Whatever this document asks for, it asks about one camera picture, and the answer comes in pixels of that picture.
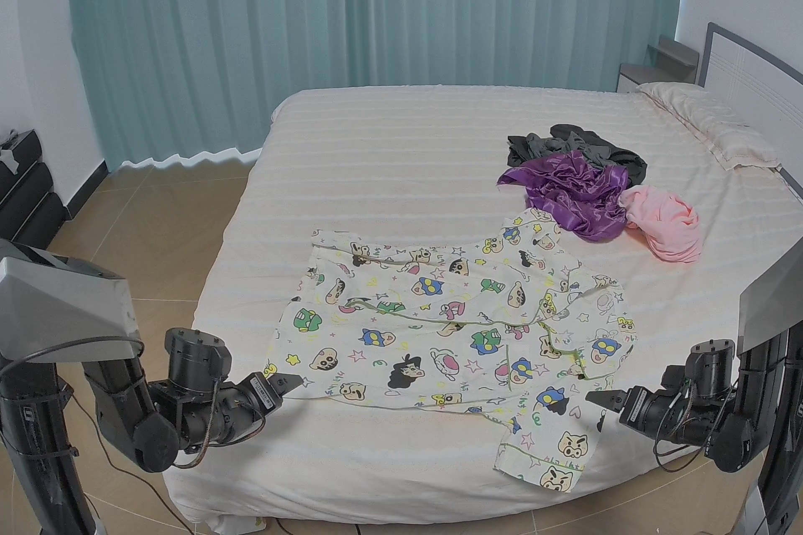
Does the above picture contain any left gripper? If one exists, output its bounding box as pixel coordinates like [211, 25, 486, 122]
[210, 368, 310, 437]

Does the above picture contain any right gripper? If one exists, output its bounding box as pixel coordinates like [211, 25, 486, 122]
[585, 385, 685, 441]

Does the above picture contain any white printed pyjama top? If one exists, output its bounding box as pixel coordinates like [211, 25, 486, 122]
[263, 208, 635, 494]

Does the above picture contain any bed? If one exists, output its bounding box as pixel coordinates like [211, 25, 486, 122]
[162, 21, 803, 527]

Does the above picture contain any pink garment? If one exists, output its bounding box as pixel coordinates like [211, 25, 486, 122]
[618, 184, 703, 265]

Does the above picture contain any purple garment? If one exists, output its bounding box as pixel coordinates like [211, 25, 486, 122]
[497, 150, 631, 244]

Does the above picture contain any dark grey garment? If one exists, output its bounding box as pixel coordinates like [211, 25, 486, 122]
[506, 124, 647, 186]

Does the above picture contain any cream pillow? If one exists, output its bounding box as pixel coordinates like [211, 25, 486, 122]
[635, 81, 783, 170]

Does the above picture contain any black chest of drawers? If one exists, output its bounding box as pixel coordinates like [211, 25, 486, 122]
[0, 128, 68, 240]

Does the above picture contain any grey white bedside table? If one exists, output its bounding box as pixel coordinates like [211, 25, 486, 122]
[617, 35, 700, 95]

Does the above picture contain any blue-green curtain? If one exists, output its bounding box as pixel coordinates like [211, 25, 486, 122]
[65, 0, 686, 173]

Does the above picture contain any black cable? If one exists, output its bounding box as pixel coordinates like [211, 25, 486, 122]
[169, 385, 267, 471]
[652, 388, 716, 475]
[0, 334, 145, 373]

